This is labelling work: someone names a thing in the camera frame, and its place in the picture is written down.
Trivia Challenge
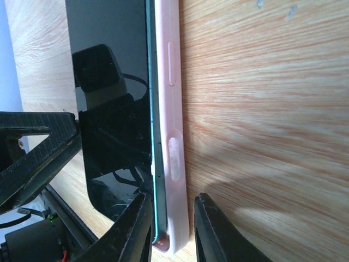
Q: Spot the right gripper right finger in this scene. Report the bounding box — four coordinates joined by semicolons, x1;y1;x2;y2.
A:
194;193;270;262

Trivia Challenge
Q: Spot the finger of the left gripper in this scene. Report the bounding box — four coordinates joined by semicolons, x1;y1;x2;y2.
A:
1;112;82;213

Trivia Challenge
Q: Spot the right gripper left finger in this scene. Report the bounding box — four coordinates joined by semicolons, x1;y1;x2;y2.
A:
75;193;153;262

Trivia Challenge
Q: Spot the green phone black screen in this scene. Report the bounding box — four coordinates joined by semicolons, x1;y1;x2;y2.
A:
65;1;167;241

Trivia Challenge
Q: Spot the pink phone case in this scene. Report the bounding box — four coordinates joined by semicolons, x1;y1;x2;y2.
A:
154;1;190;255

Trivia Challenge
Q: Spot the black front rail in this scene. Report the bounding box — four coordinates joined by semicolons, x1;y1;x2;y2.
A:
41;185;98;252

